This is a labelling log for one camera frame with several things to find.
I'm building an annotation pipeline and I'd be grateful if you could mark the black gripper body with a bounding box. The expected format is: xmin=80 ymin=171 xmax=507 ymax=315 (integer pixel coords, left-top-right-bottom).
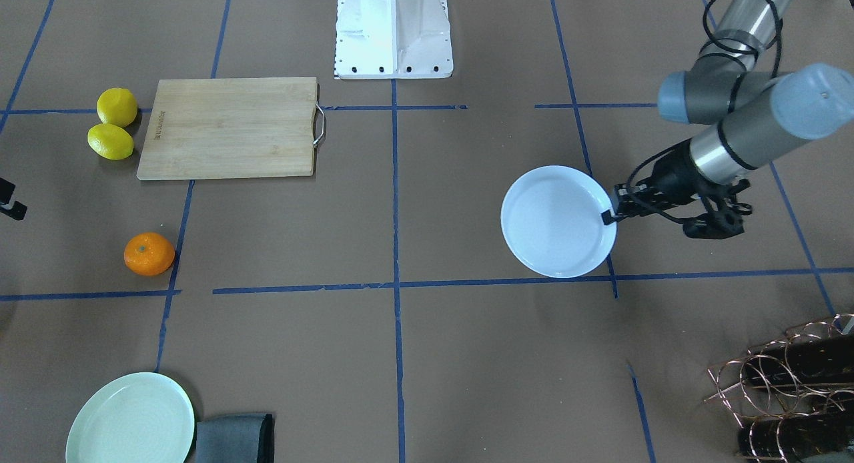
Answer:
xmin=623 ymin=141 xmax=708 ymax=219

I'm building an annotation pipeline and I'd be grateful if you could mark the light blue plate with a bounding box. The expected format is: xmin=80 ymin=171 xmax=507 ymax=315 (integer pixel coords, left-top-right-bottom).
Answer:
xmin=500 ymin=165 xmax=616 ymax=280

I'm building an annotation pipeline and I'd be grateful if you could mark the orange fruit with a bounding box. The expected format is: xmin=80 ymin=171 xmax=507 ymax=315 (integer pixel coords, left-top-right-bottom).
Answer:
xmin=123 ymin=232 xmax=177 ymax=276

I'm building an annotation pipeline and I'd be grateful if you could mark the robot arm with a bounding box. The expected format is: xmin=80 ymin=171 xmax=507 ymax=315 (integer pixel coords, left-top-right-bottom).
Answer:
xmin=601 ymin=0 xmax=853 ymax=240

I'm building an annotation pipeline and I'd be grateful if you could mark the light green plate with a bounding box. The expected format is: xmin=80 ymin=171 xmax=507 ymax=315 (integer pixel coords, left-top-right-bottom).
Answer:
xmin=65 ymin=372 xmax=195 ymax=462

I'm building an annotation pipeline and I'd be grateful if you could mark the lemon near board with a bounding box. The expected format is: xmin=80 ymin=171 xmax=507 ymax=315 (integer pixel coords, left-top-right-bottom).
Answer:
xmin=87 ymin=123 xmax=135 ymax=160

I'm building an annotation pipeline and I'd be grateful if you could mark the lemon far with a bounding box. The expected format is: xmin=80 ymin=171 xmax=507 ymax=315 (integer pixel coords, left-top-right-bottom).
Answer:
xmin=95 ymin=88 xmax=139 ymax=127

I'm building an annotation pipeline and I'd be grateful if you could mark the bamboo cutting board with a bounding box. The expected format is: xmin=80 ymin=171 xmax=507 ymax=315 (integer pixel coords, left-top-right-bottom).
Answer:
xmin=137 ymin=77 xmax=326 ymax=181

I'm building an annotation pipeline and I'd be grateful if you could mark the brown glass bottle middle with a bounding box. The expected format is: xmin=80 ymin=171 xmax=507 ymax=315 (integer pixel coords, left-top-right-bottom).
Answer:
xmin=742 ymin=334 xmax=853 ymax=391

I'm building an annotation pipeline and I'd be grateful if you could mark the brown glass bottle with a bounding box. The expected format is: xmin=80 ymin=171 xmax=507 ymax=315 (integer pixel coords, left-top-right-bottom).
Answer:
xmin=737 ymin=411 xmax=853 ymax=462
xmin=742 ymin=334 xmax=853 ymax=391

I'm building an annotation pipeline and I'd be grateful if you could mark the brown glass bottle lower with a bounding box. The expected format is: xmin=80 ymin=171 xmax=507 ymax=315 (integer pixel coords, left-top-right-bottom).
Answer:
xmin=737 ymin=411 xmax=853 ymax=462

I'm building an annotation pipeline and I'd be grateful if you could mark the dark folded cloth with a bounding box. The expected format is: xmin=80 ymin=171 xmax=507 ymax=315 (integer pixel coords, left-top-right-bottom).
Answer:
xmin=194 ymin=412 xmax=275 ymax=462

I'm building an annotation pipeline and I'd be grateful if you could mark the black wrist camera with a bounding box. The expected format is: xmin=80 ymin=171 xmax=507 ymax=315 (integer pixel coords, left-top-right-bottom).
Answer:
xmin=681 ymin=178 xmax=753 ymax=240

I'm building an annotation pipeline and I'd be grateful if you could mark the copper wire bottle rack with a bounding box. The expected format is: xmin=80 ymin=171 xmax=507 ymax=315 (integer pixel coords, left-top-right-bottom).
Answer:
xmin=707 ymin=314 xmax=853 ymax=462

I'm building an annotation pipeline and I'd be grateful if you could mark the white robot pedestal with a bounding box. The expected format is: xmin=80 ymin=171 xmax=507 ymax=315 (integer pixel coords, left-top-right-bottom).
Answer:
xmin=334 ymin=0 xmax=454 ymax=80

